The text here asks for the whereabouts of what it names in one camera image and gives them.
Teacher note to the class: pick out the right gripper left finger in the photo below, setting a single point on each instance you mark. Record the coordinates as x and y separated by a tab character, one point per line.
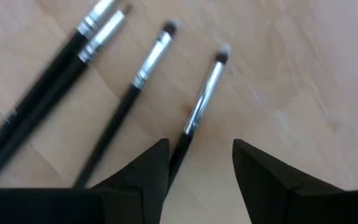
141	193

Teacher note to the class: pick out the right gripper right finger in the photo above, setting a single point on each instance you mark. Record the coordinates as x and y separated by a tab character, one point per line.
269	193

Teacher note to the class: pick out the black makeup brush silver ferrule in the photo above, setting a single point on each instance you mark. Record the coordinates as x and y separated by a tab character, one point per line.
204	96
96	14
104	34
154	56

